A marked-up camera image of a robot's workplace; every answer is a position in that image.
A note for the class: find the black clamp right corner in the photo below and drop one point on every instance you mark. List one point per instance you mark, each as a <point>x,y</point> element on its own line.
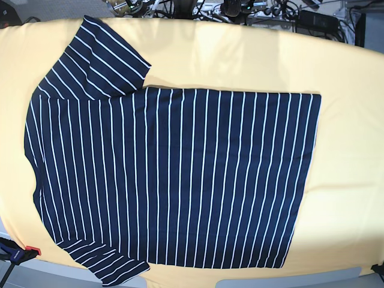
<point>379,269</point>

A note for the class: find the navy white striped T-shirt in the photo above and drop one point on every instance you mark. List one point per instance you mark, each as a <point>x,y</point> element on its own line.
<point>129,175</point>

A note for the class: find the blue red bar clamp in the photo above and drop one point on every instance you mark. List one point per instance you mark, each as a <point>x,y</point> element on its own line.
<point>10,251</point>

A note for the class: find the black power adapter box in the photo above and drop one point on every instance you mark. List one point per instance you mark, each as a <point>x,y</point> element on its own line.
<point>317,22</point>

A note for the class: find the yellow table cloth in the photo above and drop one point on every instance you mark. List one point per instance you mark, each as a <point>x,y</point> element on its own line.
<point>340,224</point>

